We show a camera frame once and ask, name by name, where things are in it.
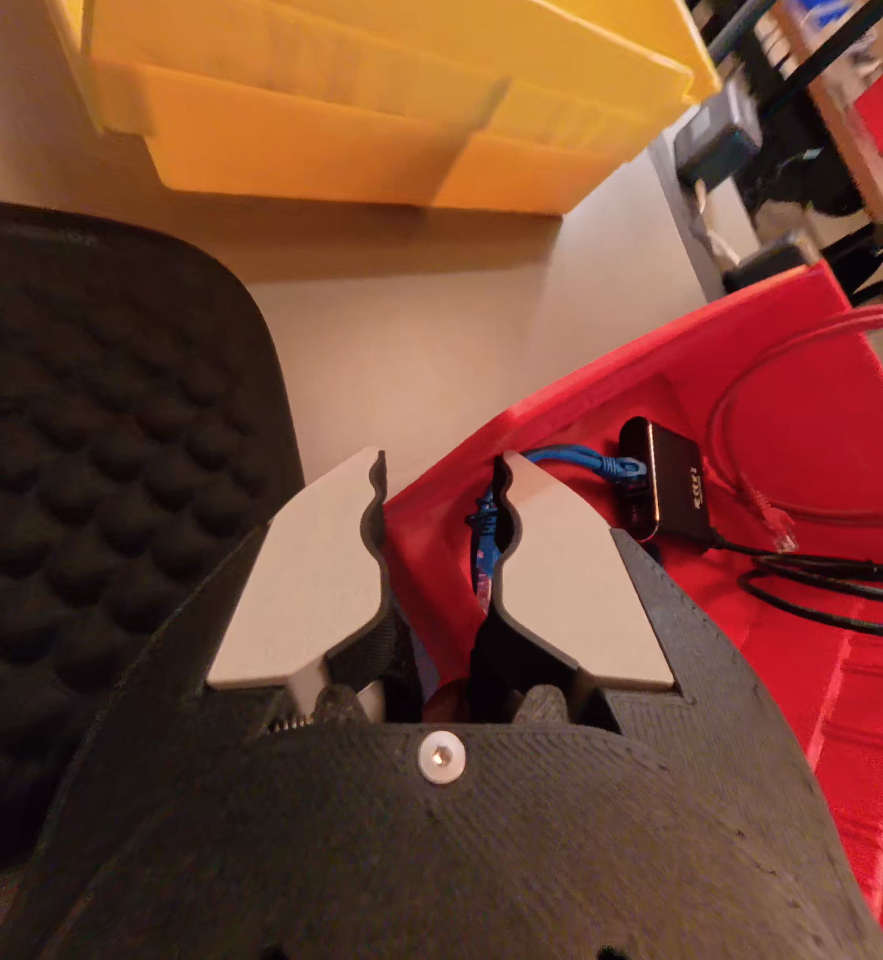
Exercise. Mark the yellow plastic bin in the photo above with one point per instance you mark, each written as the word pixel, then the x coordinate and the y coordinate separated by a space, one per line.
pixel 336 135

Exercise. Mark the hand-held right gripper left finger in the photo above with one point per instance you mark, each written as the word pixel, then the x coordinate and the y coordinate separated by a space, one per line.
pixel 314 585

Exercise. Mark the dark honeycomb seat cushion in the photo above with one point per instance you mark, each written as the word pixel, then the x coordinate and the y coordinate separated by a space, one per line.
pixel 96 450

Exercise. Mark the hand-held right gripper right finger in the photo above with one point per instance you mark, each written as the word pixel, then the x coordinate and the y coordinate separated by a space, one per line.
pixel 576 592

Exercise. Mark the red plastic bin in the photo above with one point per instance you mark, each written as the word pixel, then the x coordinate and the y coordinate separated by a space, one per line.
pixel 824 750

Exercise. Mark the black ethernet splitter box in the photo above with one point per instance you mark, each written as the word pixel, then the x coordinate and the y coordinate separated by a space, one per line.
pixel 674 480

